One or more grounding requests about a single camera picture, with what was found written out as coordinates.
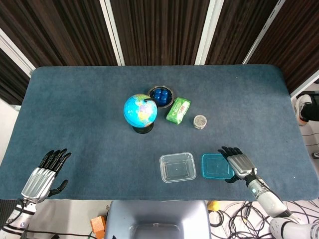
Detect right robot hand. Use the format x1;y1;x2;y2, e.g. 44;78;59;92
217;146;258;187

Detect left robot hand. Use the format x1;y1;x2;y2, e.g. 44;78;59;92
20;148;72;204

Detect blue container lid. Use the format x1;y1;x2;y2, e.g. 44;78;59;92
201;153;235;180

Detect clear plastic container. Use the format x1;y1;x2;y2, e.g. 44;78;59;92
159;152;197;184

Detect orange wooden block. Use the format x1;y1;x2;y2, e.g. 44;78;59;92
90;215;106;239

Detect yellow floor object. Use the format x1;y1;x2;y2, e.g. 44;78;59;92
207;201;221;212

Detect blue table cloth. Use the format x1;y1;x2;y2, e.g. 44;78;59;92
0;64;319;201

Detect green wet wipes pack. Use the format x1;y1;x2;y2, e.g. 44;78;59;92
165;97;192;127

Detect white orange sneaker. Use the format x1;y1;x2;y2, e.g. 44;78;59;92
294;94;312;126

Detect black trouser leg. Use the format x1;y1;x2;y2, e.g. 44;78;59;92
300;91;319;122

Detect grey robot torso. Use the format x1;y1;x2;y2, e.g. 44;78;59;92
104;200;212;239

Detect blue toy blocks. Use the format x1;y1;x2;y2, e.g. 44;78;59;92
152;87;171;106

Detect dark slatted partition panel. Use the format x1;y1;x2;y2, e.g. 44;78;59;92
109;0;211;66
243;0;319;99
195;0;282;66
0;29;35;106
0;0;125;67

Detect desk globe with black stand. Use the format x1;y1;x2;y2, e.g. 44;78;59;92
123;93;158;134

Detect small metal bowl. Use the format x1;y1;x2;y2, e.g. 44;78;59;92
147;85;175;108

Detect black floor cables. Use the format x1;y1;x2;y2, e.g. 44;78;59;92
209;200;319;239

